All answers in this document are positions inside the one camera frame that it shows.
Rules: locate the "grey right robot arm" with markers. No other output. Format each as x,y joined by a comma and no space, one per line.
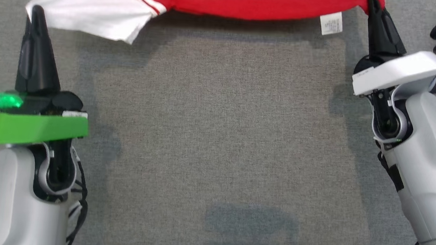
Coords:
433,155

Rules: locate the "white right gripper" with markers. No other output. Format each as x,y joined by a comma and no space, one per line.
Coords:
401,70

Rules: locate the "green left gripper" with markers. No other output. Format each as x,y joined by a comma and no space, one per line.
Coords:
27,129

